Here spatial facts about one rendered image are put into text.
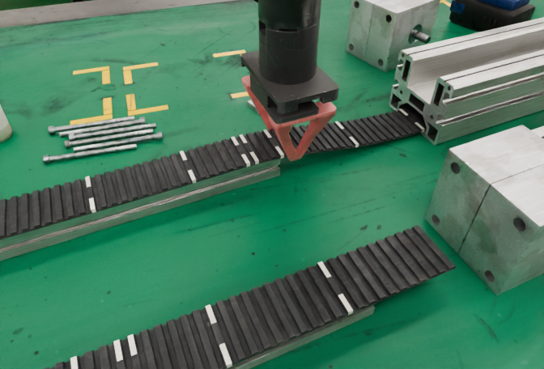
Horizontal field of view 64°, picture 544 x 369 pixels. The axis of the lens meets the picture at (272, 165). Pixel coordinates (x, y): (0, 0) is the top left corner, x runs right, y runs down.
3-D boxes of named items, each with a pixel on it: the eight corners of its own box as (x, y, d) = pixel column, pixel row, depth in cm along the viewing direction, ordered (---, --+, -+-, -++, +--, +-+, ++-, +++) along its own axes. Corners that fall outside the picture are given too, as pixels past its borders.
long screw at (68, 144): (65, 150, 54) (63, 143, 53) (66, 145, 54) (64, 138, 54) (154, 136, 56) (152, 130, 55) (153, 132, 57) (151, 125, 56)
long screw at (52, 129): (49, 135, 56) (47, 129, 55) (50, 131, 56) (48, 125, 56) (135, 123, 58) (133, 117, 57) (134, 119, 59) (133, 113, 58)
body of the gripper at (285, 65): (293, 57, 50) (295, -8, 45) (339, 103, 43) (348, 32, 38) (240, 69, 48) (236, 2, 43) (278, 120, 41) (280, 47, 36)
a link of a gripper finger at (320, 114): (302, 127, 53) (306, 57, 47) (331, 163, 48) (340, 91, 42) (250, 142, 51) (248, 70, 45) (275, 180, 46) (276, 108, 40)
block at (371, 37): (397, 78, 66) (410, 19, 60) (345, 51, 73) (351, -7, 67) (438, 60, 71) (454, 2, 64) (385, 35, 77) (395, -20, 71)
